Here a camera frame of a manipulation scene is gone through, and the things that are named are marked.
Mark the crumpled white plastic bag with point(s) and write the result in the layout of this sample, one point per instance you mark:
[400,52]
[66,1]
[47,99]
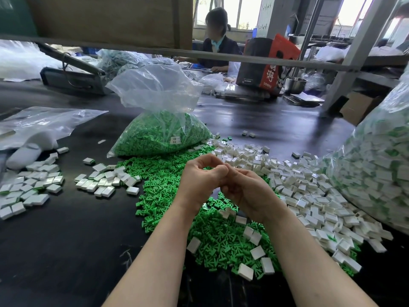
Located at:
[213,82]

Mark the clear bag of pale parts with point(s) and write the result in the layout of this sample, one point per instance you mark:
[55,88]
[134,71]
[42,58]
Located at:
[130,62]

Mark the large bag of white caps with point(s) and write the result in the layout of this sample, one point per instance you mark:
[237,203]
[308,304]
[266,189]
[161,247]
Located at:
[390,160]

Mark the white plastic sheet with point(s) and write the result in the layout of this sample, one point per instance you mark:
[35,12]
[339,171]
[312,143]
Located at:
[27,62]

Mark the metal bowl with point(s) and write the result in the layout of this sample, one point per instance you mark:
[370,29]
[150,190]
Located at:
[294,85]

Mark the black table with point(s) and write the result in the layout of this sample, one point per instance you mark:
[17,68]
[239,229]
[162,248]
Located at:
[64,260]

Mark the bag of green clips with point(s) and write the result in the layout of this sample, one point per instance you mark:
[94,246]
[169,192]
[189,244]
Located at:
[164,132]

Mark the pile of white plastic caps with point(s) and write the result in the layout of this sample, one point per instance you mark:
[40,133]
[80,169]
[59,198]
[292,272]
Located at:
[326,194]

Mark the person's right forearm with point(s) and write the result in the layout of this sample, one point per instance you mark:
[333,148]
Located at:
[323,275]

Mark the grey metal shelf frame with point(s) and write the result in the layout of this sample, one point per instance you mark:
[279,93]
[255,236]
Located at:
[128,49]

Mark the white bags on shelf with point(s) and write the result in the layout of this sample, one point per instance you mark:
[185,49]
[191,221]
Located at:
[355,52]

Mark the pile of green parts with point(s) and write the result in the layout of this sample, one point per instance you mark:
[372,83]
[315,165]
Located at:
[158,179]

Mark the brown board panel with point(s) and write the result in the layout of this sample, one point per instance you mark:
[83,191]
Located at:
[98,19]

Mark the pile of assembled white pieces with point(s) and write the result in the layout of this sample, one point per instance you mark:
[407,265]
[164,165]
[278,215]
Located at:
[32,187]

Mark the person's left forearm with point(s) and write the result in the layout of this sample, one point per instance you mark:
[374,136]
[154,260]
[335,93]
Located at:
[152,274]

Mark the cardboard box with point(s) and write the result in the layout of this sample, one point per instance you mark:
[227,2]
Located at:
[360,108]

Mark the person's right hand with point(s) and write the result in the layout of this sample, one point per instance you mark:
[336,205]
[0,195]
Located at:
[252,196]

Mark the person's left hand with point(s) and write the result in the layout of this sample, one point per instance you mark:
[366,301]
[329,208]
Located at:
[199,183]

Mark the empty clear plastic bag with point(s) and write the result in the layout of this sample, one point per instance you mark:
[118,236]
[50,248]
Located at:
[42,121]

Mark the white paper sheets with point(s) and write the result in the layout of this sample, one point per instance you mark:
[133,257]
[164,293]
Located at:
[303,97]

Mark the black and red box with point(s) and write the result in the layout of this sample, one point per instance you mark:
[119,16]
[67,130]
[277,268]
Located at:
[264,65]

